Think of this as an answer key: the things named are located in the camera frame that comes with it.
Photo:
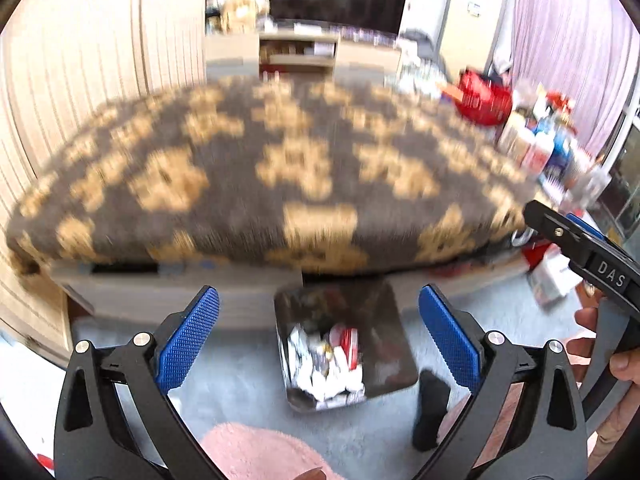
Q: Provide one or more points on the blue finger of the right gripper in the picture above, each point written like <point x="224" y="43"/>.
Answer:
<point x="585" y="226"/>

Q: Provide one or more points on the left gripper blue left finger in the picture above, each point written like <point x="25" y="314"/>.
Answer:
<point x="181" y="337"/>

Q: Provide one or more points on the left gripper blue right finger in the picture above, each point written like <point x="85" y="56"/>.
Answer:
<point x="461" y="353"/>

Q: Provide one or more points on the red snack packet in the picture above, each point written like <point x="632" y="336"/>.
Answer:
<point x="346" y="338"/>

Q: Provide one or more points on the white tissue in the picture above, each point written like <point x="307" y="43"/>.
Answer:
<point x="317" y="377"/>

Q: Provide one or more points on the black trash bin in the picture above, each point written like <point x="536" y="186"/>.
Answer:
<point x="369" y="306"/>

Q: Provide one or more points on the right hand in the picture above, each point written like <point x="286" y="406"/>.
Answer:
<point x="605" y="360"/>

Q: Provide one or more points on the black sock foot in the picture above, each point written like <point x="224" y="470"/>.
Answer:
<point x="433" y="396"/>

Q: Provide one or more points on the red bag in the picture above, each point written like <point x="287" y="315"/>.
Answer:
<point x="484" y="101"/>

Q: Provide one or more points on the purple curtain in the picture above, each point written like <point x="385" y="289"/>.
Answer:
<point x="586" y="49"/>

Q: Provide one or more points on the bear pattern fleece blanket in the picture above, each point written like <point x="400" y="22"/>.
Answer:
<point x="318" y="176"/>

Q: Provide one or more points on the tall cardboard box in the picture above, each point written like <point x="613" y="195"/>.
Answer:
<point x="469" y="33"/>

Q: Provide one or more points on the beige tv cabinet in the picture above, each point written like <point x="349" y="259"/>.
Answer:
<point x="304" y="56"/>

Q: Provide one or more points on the woven rattan folding screen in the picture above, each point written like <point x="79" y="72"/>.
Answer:
<point x="63" y="59"/>

